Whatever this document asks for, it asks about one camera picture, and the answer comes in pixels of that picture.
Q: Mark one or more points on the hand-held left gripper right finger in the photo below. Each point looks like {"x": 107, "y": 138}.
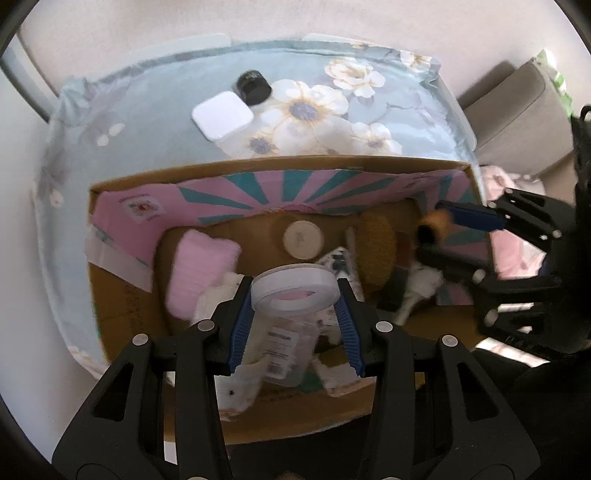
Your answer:
{"x": 349, "y": 327}

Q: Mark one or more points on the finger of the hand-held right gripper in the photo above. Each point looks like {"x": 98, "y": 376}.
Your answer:
{"x": 457, "y": 265}
{"x": 475, "y": 217}

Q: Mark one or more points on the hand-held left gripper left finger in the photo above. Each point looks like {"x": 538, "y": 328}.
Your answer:
{"x": 240, "y": 323}

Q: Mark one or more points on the clear plastic case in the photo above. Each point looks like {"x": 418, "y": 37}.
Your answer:
{"x": 281, "y": 341}

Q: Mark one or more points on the round wooden lid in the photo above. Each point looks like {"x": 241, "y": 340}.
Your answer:
{"x": 302, "y": 239}

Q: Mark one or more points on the cardboard box with pink lining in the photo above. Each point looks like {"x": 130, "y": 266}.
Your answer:
{"x": 120, "y": 304}

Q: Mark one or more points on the pink floral bedding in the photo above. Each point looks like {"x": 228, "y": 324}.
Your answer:
{"x": 496, "y": 177}

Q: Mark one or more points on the pink folded cloth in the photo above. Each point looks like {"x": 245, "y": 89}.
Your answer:
{"x": 198, "y": 267}

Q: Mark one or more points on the brown and white plush item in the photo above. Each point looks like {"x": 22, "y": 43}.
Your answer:
{"x": 376, "y": 249}

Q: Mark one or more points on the beige sofa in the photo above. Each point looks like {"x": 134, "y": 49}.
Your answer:
{"x": 512, "y": 110}

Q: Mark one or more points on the green and white packet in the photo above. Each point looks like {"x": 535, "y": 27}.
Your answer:
{"x": 554, "y": 78}

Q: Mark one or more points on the floral blue tablecloth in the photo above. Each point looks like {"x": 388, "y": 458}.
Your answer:
{"x": 69, "y": 207}

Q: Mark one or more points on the white square box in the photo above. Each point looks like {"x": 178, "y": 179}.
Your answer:
{"x": 222, "y": 115}

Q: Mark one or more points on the black round jar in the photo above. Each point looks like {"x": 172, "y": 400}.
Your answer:
{"x": 253, "y": 86}

